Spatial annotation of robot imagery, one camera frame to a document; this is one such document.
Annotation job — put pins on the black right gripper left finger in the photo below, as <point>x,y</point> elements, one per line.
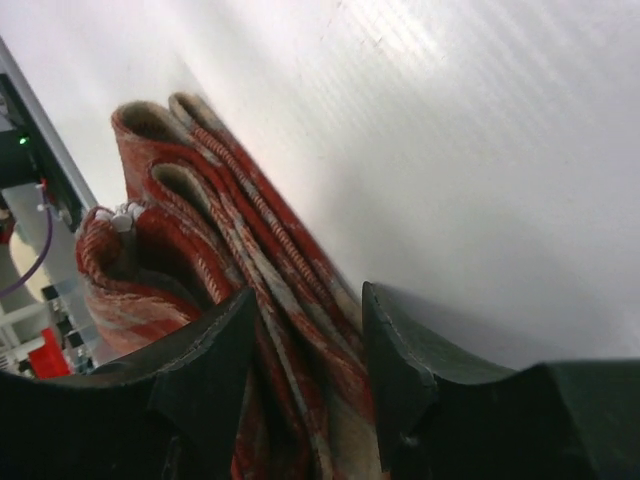
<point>170,410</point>

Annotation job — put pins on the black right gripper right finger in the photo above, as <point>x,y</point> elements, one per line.
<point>442,412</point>

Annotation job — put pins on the red plaid skirt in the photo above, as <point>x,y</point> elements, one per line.
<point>201,222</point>

